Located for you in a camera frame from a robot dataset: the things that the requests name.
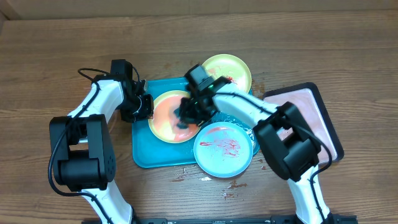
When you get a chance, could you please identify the yellow plate with ketchup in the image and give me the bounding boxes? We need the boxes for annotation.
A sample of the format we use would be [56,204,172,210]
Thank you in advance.
[148,90,200,143]

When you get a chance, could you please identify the pink green scrub sponge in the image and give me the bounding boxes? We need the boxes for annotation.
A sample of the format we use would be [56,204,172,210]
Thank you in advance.
[174,106,190,129]

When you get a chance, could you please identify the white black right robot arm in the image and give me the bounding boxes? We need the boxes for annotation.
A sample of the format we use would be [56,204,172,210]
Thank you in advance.
[175,64,334,223]

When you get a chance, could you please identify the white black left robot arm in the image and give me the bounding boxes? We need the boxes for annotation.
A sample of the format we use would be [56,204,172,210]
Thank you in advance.
[47,59,154,223]

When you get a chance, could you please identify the black rectangular water tray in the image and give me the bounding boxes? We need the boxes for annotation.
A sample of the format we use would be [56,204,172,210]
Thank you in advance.
[264,82,344,162]

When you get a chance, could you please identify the light blue plate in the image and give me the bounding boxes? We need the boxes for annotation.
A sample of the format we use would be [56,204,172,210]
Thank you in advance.
[193,122,253,178]

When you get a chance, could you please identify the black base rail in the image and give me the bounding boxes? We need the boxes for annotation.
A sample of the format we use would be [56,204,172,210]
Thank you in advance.
[81,215,358,224]

